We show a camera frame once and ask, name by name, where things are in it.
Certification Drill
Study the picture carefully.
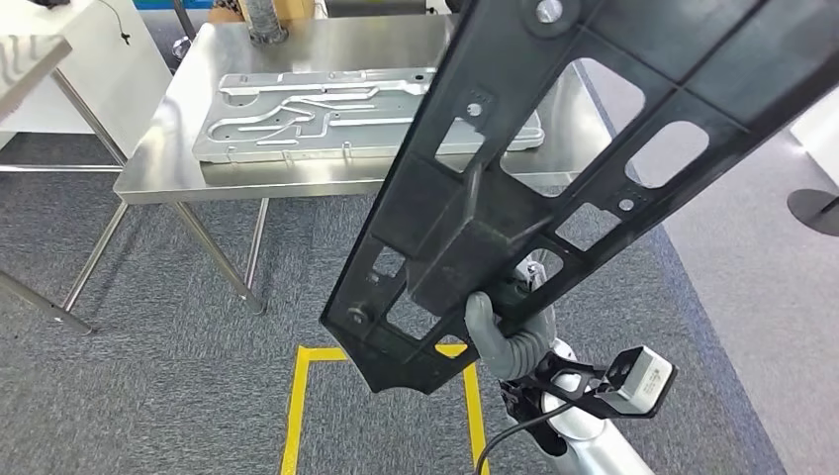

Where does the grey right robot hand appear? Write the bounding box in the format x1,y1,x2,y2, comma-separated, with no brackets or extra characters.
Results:
463,258,550,380

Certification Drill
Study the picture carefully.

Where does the black plastic mounting plate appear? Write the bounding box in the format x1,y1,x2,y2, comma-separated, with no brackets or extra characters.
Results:
319,0,839,396

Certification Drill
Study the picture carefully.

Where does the stainless steel workbench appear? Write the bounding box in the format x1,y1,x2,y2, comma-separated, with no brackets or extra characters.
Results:
59,13,617,318

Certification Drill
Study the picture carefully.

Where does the stamped aluminium panel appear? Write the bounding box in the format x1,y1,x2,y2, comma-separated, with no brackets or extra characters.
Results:
191,65,546,165

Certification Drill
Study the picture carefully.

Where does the black round stand base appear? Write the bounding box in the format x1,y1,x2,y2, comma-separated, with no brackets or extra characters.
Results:
786,188,839,238

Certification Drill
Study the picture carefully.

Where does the brown cardboard box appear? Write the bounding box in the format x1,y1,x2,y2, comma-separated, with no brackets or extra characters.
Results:
209,0,316,24

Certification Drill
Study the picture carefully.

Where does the white cabinet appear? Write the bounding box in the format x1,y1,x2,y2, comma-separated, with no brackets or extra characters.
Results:
0,0,175,136

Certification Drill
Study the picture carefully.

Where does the stainless steel table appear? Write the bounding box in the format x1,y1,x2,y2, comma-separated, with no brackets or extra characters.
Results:
0,34,129,336

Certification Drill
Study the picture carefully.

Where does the black camera cable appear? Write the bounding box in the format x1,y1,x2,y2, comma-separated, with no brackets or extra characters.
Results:
473,400,572,475

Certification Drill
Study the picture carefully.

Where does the black camera bracket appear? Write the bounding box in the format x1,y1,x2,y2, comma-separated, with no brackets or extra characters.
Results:
517,350,677,421

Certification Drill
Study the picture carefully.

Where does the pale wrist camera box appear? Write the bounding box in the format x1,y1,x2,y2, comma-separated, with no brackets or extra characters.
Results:
603,345,678,416

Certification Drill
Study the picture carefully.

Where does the grey ribbed hose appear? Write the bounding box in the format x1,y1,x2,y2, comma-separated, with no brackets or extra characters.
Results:
243,0,290,48

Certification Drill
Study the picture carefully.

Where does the thin black cable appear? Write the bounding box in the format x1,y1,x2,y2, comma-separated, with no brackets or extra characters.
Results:
96,0,133,48

